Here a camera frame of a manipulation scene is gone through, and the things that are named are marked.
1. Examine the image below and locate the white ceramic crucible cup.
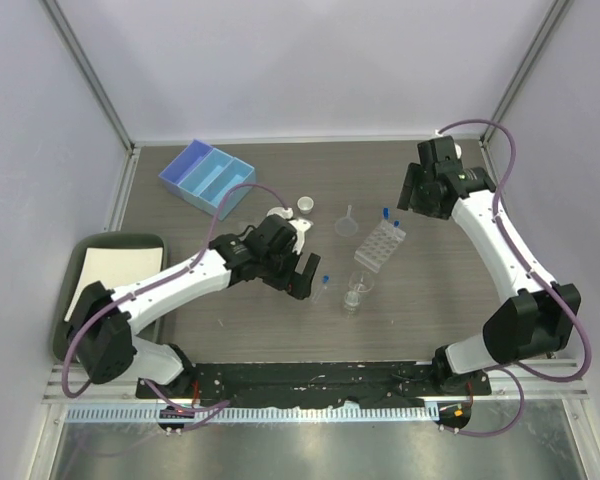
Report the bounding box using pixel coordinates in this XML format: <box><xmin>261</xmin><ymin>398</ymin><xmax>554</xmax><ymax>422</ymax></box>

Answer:
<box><xmin>297</xmin><ymin>196</ymin><xmax>315</xmax><ymax>215</ymax></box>

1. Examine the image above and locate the clear plastic funnel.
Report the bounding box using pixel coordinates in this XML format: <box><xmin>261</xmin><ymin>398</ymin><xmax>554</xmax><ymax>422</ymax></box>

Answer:
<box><xmin>334</xmin><ymin>205</ymin><xmax>359</xmax><ymax>238</ymax></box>

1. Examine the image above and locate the small glass beaker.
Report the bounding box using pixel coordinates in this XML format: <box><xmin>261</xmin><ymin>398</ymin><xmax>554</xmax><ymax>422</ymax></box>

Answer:
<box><xmin>348</xmin><ymin>270</ymin><xmax>375</xmax><ymax>296</ymax></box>

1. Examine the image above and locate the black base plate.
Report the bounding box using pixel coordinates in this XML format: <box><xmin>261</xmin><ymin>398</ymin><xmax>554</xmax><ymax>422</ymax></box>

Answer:
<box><xmin>159</xmin><ymin>361</ymin><xmax>492</xmax><ymax>409</ymax></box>

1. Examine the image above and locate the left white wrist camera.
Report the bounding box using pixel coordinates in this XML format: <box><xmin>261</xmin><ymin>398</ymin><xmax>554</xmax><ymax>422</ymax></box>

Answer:
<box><xmin>268</xmin><ymin>207</ymin><xmax>313</xmax><ymax>254</ymax></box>

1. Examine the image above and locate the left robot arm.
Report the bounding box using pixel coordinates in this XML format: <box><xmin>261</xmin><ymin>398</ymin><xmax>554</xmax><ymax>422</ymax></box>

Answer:
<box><xmin>67</xmin><ymin>213</ymin><xmax>320</xmax><ymax>399</ymax></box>

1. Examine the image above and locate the dark green tray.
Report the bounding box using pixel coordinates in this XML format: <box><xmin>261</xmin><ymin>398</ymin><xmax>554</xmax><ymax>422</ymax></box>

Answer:
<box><xmin>50</xmin><ymin>231</ymin><xmax>169</xmax><ymax>361</ymax></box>

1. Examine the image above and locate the aluminium rail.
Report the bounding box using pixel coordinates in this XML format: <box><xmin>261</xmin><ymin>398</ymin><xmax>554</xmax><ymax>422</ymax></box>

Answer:
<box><xmin>42</xmin><ymin>359</ymin><xmax>589</xmax><ymax>404</ymax></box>

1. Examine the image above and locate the white slotted cable duct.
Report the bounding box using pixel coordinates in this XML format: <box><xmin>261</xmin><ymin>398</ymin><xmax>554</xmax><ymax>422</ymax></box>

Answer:
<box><xmin>65</xmin><ymin>402</ymin><xmax>439</xmax><ymax>424</ymax></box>

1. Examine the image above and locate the white paper sheet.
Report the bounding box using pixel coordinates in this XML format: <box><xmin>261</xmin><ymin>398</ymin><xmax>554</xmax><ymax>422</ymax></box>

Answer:
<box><xmin>64</xmin><ymin>247</ymin><xmax>164</xmax><ymax>322</ymax></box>

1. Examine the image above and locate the clear test tube rack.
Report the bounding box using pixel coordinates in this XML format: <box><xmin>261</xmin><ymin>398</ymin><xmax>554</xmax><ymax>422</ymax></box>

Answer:
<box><xmin>354</xmin><ymin>220</ymin><xmax>406</xmax><ymax>273</ymax></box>

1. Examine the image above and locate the blue compartment organizer tray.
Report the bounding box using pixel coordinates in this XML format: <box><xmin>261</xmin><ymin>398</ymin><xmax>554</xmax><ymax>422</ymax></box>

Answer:
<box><xmin>158</xmin><ymin>140</ymin><xmax>256</xmax><ymax>221</ymax></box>

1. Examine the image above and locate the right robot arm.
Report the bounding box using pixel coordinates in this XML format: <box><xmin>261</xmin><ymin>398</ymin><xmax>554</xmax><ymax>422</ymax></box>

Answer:
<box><xmin>398</xmin><ymin>136</ymin><xmax>581</xmax><ymax>395</ymax></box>

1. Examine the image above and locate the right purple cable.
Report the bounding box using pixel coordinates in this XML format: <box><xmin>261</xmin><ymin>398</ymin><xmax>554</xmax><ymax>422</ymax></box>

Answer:
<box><xmin>437</xmin><ymin>118</ymin><xmax>593</xmax><ymax>437</ymax></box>

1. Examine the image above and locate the white evaporating dish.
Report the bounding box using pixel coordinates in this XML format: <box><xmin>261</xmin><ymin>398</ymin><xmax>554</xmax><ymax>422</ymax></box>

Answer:
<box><xmin>267</xmin><ymin>207</ymin><xmax>313</xmax><ymax>232</ymax></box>

